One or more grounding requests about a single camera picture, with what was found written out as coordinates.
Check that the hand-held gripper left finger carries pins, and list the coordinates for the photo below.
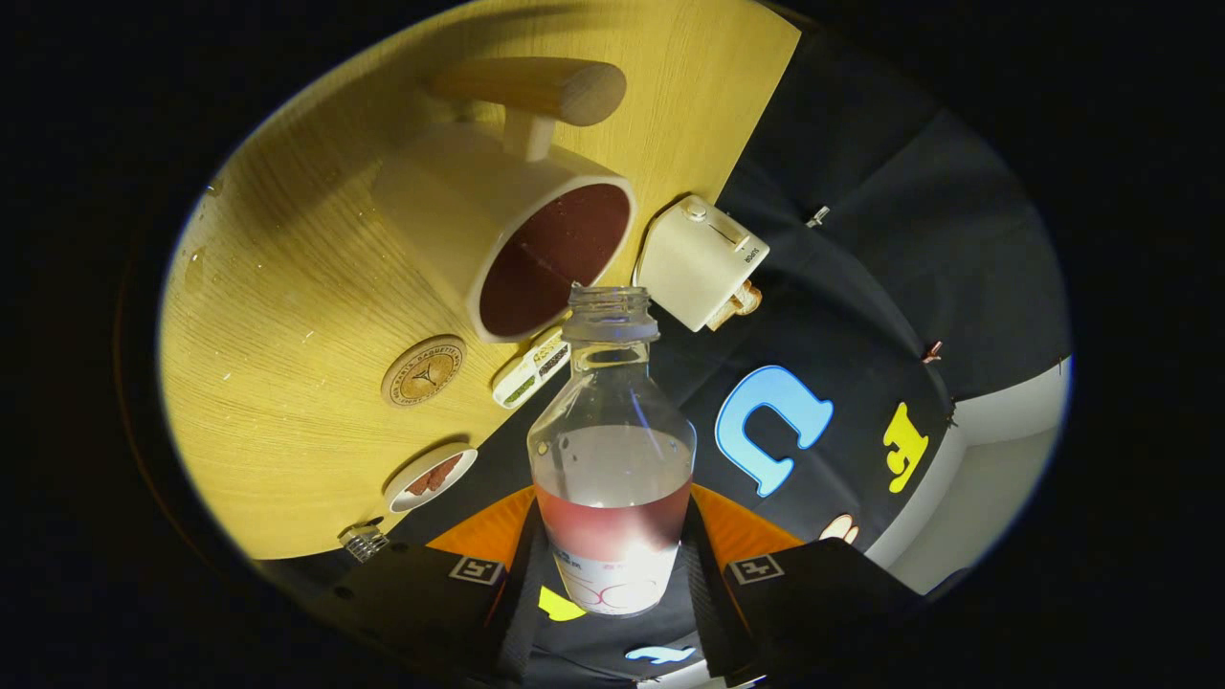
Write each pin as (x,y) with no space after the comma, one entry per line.
(522,617)

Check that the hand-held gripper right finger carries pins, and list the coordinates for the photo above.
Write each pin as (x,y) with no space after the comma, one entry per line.
(710,617)

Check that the clear juice bottle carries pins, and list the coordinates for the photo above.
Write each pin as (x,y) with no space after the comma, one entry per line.
(612,459)

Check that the round wooden coaster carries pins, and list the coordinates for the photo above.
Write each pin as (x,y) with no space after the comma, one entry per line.
(424,371)

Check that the white round plate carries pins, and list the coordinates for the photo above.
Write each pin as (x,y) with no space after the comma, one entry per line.
(407,498)

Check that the red meat patty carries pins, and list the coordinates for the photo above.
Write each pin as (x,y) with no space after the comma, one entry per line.
(447,467)
(423,483)

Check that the metal mesh utensil holder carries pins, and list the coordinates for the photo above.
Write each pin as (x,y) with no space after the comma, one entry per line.
(364,544)

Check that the small white rectangular dish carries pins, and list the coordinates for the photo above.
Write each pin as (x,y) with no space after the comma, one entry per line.
(531,368)

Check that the toast slice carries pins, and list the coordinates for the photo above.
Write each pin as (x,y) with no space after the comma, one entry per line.
(745,301)

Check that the red cloth clip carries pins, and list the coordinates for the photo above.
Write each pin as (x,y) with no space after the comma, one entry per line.
(932,352)

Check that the cream toaster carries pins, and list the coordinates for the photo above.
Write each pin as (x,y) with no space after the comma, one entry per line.
(699,263)

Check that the black backdrop cloth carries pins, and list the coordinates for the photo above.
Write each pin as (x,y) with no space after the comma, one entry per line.
(861,287)

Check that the wooden table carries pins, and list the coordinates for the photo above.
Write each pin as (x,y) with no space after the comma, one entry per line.
(287,316)

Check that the silver cloth clip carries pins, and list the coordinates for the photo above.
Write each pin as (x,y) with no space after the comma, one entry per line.
(818,215)

